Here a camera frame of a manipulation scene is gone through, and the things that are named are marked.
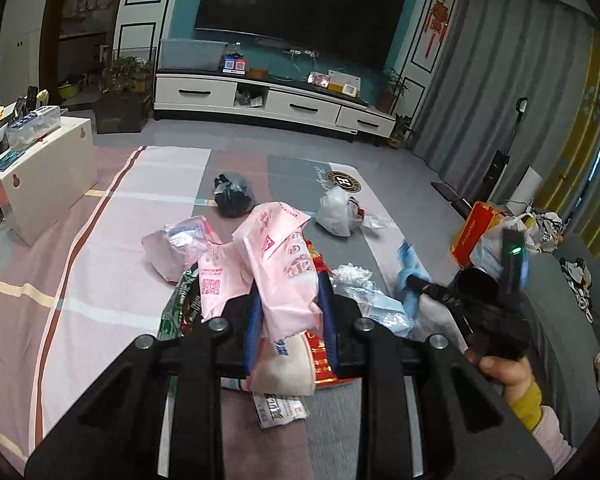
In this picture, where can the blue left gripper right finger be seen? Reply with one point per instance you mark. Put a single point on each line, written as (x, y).
(326, 302)

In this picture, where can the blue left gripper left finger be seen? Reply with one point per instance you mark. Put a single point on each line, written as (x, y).
(253, 330)

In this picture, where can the clear printed plastic wrapper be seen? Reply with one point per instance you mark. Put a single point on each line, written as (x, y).
(356, 283)

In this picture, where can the white paper cup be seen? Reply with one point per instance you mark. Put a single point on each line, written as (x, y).
(284, 367)

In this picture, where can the dark green snack bag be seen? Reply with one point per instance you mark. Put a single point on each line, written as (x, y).
(183, 310)

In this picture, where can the light blue plastic wrapper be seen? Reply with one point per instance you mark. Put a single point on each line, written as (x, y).
(410, 276)

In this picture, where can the red cigarette carton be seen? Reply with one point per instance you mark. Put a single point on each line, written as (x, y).
(324, 376)

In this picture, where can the white medicine box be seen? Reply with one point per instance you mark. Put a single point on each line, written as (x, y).
(273, 410)

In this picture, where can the pink translucent bag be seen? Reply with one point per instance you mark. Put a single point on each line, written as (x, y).
(173, 249)

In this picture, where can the black plastic bag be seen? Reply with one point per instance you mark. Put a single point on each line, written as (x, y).
(233, 196)

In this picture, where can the person's right hand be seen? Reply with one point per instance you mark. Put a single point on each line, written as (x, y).
(515, 376)

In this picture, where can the pink white plastic bag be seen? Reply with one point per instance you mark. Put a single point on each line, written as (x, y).
(486, 255)

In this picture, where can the grey sofa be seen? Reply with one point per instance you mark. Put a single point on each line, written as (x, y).
(564, 343)

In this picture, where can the red paper shopping bag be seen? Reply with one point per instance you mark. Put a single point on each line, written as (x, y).
(483, 216)

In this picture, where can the pile of clothes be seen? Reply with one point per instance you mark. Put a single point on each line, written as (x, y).
(545, 230)

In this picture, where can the white paper roll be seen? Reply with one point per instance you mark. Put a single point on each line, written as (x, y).
(524, 193)

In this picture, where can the black upright vacuum cleaner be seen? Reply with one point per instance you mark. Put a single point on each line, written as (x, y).
(501, 158)

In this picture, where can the potted plant by curtain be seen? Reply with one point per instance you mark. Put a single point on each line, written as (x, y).
(402, 129)

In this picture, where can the potted plant on cabinet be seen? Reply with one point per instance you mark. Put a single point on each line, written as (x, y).
(394, 86)

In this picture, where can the white tv cabinet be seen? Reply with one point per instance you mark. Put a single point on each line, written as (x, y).
(236, 96)

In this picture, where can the grey curtain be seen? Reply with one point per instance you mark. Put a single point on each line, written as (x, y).
(511, 78)

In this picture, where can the potted plants on left stand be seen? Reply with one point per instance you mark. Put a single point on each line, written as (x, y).
(125, 96)

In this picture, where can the clear storage box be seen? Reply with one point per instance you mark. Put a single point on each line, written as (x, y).
(189, 54)

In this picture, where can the large black television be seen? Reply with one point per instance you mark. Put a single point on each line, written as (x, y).
(361, 31)

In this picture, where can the red chinese knot right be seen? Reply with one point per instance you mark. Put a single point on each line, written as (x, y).
(436, 24)

